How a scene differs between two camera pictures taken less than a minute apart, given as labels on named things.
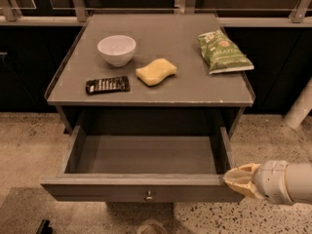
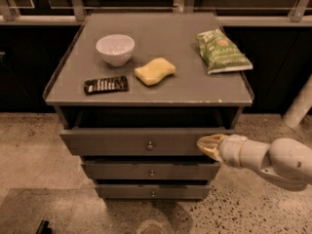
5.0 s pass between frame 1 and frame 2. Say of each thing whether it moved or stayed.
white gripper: moved
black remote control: stayed
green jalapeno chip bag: stayed
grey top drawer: moved
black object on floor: stayed
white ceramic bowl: stayed
